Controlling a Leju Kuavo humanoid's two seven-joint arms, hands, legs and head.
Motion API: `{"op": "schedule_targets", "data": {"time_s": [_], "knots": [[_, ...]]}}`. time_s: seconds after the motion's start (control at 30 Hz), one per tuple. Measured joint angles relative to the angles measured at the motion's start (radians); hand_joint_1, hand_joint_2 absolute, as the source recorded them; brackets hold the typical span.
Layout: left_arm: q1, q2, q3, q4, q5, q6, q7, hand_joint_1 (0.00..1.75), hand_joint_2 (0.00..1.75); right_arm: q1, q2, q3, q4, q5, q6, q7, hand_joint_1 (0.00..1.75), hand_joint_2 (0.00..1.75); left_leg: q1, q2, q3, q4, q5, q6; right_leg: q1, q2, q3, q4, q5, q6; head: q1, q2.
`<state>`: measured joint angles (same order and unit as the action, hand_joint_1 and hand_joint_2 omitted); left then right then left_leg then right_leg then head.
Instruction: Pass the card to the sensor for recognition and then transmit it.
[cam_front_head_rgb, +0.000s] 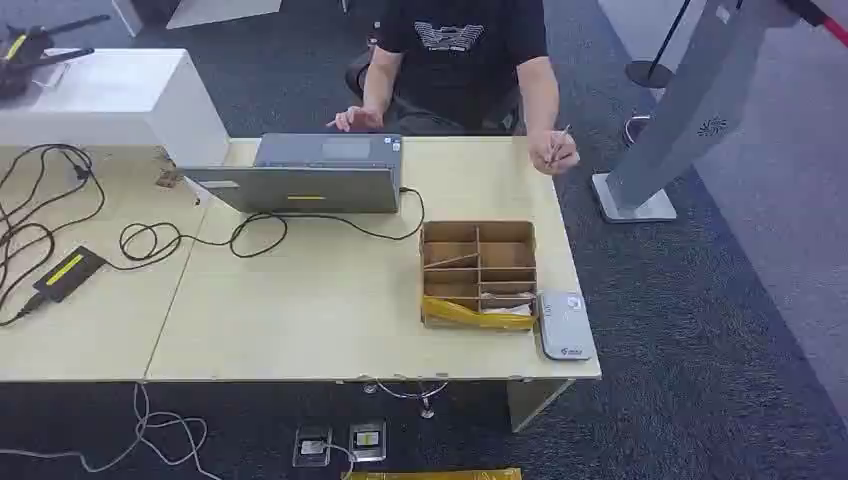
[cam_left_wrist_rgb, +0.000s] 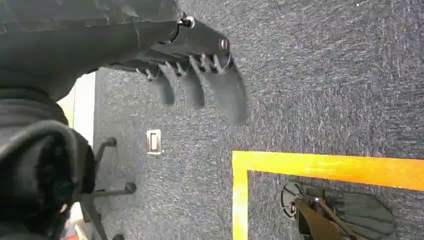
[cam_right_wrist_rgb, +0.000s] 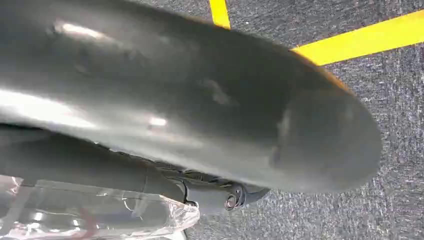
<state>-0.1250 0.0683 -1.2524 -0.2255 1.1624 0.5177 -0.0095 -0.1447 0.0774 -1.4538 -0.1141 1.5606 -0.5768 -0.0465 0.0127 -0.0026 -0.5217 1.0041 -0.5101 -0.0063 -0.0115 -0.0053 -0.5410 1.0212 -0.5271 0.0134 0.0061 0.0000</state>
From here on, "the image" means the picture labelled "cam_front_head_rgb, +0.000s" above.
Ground person's right hand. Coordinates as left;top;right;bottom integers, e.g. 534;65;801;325
326;104;386;134

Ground person's left hand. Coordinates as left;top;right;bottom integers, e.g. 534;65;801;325
527;127;582;177

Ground grey laptop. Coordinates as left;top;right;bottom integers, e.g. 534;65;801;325
180;132;404;215

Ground person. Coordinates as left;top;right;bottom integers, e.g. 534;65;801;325
326;0;582;177

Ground wooden divided card box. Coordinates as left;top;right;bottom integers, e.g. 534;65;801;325
418;220;539;333

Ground black stanchion pole with base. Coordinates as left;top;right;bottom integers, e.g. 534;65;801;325
623;0;694;90

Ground grey kiosk stand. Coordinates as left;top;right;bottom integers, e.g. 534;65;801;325
591;0;807;225

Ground cards in wooden box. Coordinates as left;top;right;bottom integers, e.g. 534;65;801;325
479;290;537;317

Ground grey card reader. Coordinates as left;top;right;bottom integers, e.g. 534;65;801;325
535;290;596;363

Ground white furniture panel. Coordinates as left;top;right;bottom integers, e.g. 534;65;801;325
110;0;284;38

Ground yellow tape strip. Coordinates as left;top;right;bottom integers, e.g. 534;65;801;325
422;296;537;331

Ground white cabinet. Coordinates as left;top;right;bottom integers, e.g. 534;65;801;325
0;47;231;168

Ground pale desk leg panel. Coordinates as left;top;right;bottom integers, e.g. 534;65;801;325
506;378;577;435

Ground clear plastic piece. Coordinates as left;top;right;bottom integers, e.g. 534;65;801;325
31;62;72;89

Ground black power adapter yellow label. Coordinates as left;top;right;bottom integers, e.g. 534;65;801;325
32;245;108;305

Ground yellow package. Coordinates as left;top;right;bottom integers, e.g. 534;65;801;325
340;467;524;480

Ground round dark floor ring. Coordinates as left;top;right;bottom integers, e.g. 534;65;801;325
621;113;655;149

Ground black laptop power cable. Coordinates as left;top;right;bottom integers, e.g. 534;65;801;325
102;187;427;272

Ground clear wire hook under desk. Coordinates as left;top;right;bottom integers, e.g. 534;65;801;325
362;378;450;421

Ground red and black barrier rope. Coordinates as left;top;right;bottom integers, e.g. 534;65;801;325
784;0;848;49

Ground short white socket cable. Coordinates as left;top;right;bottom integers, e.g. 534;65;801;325
323;441;357;480

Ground black mains cable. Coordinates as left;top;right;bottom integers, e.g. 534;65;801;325
0;142;108;329

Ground long white floor cable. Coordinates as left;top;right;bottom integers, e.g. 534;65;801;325
0;382;225;480

